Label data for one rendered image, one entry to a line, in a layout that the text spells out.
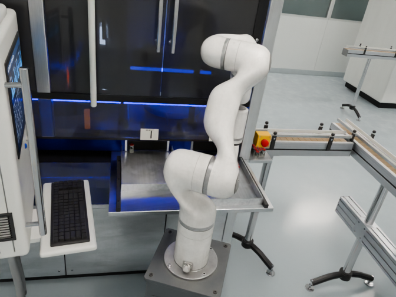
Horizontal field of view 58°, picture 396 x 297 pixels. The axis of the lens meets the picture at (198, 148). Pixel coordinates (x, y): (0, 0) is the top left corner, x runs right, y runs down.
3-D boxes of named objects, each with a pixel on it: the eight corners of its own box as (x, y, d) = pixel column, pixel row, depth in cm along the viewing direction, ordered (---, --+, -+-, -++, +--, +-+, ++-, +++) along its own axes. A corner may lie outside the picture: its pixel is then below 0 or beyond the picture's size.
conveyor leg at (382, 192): (333, 273, 234) (375, 176, 197) (345, 272, 236) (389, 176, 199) (340, 284, 227) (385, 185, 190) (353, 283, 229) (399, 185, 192)
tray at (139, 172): (121, 151, 181) (121, 145, 179) (171, 151, 187) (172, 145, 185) (121, 191, 152) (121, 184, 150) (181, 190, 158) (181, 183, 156)
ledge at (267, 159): (241, 149, 202) (242, 147, 201) (263, 150, 205) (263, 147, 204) (249, 162, 190) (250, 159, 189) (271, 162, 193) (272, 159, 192)
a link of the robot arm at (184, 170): (209, 236, 110) (220, 171, 99) (154, 219, 114) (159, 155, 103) (218, 213, 121) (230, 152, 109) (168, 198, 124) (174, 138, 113)
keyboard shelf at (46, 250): (24, 188, 162) (23, 184, 160) (88, 183, 171) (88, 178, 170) (15, 263, 125) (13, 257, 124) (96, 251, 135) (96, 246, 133)
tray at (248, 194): (190, 162, 179) (191, 157, 177) (240, 163, 185) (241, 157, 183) (204, 205, 150) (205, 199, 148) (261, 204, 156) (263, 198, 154)
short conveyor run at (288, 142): (242, 157, 198) (247, 132, 191) (235, 143, 212) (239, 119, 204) (350, 158, 214) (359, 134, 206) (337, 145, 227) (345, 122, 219)
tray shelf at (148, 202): (111, 154, 181) (111, 151, 180) (241, 155, 196) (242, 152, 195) (108, 215, 140) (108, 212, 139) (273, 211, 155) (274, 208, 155)
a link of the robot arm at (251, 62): (186, 190, 114) (235, 203, 111) (178, 187, 103) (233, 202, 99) (227, 47, 121) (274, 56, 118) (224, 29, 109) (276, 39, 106)
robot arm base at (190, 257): (211, 287, 116) (220, 246, 107) (156, 272, 119) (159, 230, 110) (221, 247, 133) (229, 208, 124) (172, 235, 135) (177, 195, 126)
